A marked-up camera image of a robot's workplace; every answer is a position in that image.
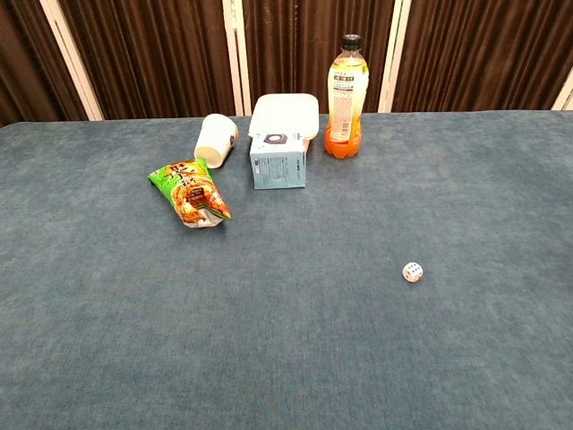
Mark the white die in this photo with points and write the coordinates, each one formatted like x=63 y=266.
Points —
x=413 y=272

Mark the light blue cardboard box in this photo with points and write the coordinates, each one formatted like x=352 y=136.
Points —
x=278 y=164

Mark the blue table cloth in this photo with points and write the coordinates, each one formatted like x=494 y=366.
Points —
x=286 y=291

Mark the green snack bag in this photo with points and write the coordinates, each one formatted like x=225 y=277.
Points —
x=192 y=192

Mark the white plastic lunch box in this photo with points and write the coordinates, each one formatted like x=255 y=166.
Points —
x=286 y=114

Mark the white paper cup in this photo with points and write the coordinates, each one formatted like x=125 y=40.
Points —
x=216 y=140

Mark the orange drink plastic bottle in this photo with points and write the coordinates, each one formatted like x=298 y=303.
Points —
x=345 y=107

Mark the brown pleated screen panel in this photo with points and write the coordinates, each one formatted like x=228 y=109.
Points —
x=313 y=45
x=483 y=54
x=147 y=54
x=20 y=58

